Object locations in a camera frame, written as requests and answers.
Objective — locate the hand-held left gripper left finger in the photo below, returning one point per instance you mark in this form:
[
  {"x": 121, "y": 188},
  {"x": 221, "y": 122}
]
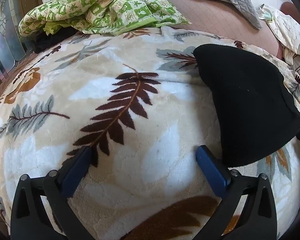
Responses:
[{"x": 77, "y": 170}]

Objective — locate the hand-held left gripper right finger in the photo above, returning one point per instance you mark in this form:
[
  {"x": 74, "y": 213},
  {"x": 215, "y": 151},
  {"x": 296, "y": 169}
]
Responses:
[{"x": 210, "y": 170}]

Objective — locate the black pants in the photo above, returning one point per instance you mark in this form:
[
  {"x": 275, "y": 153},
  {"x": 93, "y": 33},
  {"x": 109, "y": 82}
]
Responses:
[{"x": 240, "y": 100}]

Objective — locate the leaf print fleece blanket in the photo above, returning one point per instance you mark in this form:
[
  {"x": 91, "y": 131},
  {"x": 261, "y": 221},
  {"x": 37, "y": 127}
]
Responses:
[{"x": 165, "y": 105}]

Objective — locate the cream floral pillow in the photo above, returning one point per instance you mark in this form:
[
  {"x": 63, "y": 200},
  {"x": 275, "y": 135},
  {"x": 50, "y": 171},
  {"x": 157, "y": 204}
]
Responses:
[{"x": 290, "y": 30}]

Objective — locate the dark cloth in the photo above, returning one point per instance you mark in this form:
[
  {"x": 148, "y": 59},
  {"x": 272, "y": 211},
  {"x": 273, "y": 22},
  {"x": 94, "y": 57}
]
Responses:
[{"x": 52, "y": 40}]

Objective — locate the pink bed sheet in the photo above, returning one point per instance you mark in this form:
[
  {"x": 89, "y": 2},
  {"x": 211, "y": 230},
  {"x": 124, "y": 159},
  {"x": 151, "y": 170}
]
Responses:
[{"x": 215, "y": 20}]

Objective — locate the leaded glass door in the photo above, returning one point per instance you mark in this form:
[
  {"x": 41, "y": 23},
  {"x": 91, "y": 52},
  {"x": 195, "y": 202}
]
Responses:
[{"x": 7, "y": 30}]

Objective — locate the green patterned quilt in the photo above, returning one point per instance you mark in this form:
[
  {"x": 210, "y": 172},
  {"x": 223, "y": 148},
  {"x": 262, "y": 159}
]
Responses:
[{"x": 102, "y": 7}]

